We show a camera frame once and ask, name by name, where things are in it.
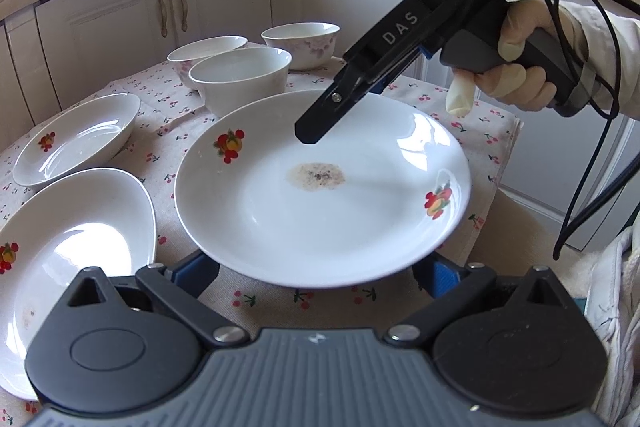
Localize white floral bowl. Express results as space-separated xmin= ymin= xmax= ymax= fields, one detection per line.
xmin=166 ymin=36 xmax=249 ymax=90
xmin=261 ymin=22 xmax=341 ymax=71

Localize cherry print tablecloth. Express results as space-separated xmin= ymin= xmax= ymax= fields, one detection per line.
xmin=0 ymin=42 xmax=523 ymax=427

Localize white quilted garment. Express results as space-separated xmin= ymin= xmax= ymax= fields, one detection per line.
xmin=582 ymin=227 xmax=640 ymax=427

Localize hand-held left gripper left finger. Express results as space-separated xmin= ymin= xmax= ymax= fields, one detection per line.
xmin=65 ymin=250 xmax=252 ymax=351

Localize large white fruit-print plate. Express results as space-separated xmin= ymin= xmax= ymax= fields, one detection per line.
xmin=173 ymin=89 xmax=472 ymax=292

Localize person's right forearm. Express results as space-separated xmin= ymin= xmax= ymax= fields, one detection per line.
xmin=559 ymin=0 xmax=640 ymax=124

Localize small white fruit-print plate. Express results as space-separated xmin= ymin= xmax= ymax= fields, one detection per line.
xmin=12 ymin=93 xmax=142 ymax=188

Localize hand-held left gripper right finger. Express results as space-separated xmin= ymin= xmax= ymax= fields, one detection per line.
xmin=385 ymin=253 xmax=569 ymax=350

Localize person's right hand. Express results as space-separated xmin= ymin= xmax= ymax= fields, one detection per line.
xmin=445 ymin=0 xmax=587 ymax=118

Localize black cable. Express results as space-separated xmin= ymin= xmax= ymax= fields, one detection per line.
xmin=529 ymin=0 xmax=640 ymax=261

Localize white deep bowl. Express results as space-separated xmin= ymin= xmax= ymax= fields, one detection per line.
xmin=188 ymin=47 xmax=292 ymax=118

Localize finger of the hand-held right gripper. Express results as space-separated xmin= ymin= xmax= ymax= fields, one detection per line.
xmin=294 ymin=66 xmax=375 ymax=146

